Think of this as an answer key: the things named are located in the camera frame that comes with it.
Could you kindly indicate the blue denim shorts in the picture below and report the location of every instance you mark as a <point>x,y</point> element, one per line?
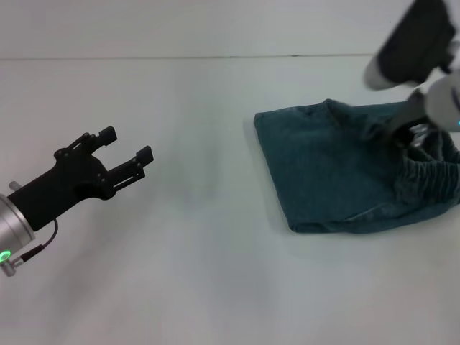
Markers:
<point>323,172</point>

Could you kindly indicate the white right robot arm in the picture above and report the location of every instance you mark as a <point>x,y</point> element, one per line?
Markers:
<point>445,102</point>

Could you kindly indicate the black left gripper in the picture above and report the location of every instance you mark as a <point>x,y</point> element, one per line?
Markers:
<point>72,179</point>

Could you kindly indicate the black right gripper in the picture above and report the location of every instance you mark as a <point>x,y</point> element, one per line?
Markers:
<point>408,115</point>

